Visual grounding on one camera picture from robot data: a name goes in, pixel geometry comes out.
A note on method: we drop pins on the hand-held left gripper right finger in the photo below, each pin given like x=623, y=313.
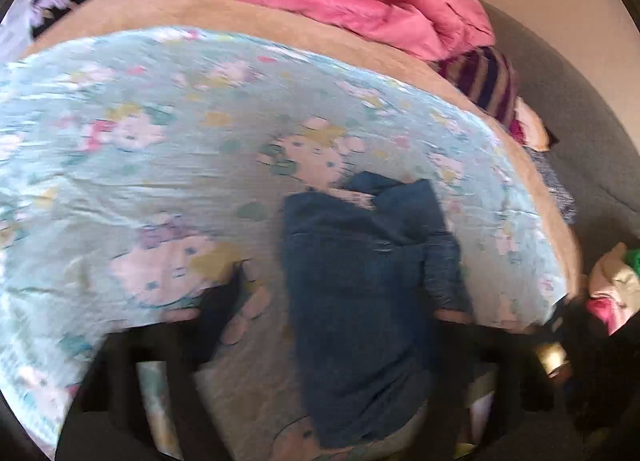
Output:
x=452, y=356

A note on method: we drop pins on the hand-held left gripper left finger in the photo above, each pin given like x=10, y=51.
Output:
x=222, y=308

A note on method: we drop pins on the blue denim pants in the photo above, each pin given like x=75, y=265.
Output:
x=360, y=291

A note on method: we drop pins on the pile of white pink clothes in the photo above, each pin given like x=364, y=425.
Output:
x=617, y=286

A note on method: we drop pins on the light blue cartoon printed blanket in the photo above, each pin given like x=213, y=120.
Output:
x=150, y=166

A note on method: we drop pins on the blue floral cloth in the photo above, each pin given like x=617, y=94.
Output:
x=555, y=186

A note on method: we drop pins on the cream cloth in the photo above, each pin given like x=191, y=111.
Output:
x=530, y=128

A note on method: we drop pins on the grey padded headboard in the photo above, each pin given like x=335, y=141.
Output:
x=575, y=116

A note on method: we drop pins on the purple striped cloth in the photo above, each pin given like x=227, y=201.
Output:
x=487, y=83

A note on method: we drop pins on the tan bed sheet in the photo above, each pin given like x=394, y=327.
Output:
x=250, y=16

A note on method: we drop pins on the pink pillow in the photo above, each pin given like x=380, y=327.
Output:
x=445, y=11

